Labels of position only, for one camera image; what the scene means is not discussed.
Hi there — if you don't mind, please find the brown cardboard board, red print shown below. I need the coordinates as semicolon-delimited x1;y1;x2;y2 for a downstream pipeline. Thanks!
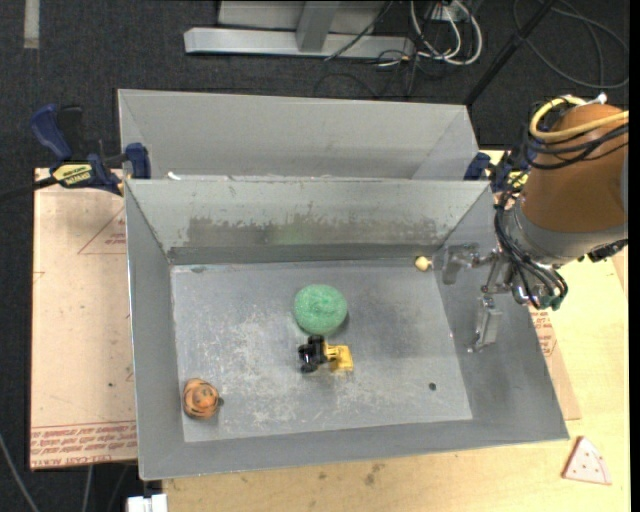
29;167;584;472

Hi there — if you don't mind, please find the orange striped toy tiger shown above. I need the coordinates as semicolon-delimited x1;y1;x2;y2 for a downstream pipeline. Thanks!
181;378;221;420

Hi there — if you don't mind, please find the grey metal bin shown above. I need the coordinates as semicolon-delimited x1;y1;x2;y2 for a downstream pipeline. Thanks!
117;88;571;482

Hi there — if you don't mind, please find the black cylinder on white bracket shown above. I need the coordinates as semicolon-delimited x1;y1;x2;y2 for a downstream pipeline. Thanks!
586;238;629;263

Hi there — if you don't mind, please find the pink triangular sanding pad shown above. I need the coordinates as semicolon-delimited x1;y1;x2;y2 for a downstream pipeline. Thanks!
561;435;613;486

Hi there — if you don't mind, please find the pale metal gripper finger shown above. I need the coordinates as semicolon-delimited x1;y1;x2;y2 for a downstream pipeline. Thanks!
466;293;504;354
433;242;494;286

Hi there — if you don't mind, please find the yellow and black toy vehicle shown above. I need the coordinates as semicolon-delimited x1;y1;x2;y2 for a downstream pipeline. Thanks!
297;335;355;375

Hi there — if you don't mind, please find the green round sponge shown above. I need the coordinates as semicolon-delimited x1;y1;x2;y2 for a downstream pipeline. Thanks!
293;283;350;336

